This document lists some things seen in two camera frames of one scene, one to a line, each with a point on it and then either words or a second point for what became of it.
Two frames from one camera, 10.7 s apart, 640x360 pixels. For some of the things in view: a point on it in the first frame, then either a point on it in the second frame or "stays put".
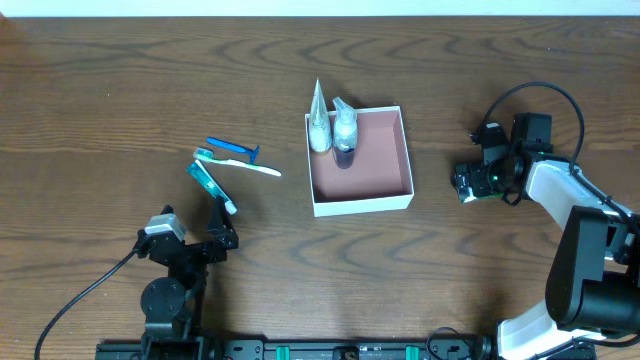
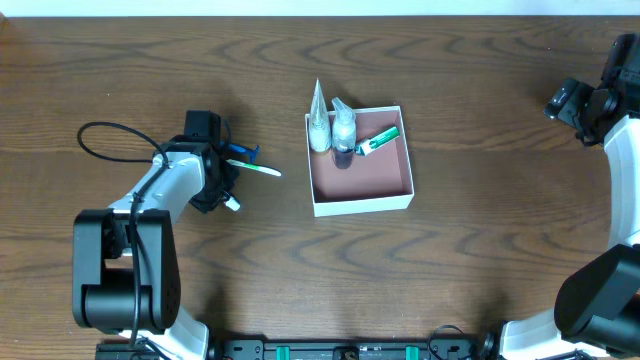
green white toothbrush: [206, 155] stays put
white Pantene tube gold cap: [320, 126] stays put
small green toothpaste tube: [469, 196] → [363, 147]
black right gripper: [476, 180] → [570, 101]
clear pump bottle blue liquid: [344, 133] stays put
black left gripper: [195, 250] → [228, 178]
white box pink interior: [373, 177] stays put
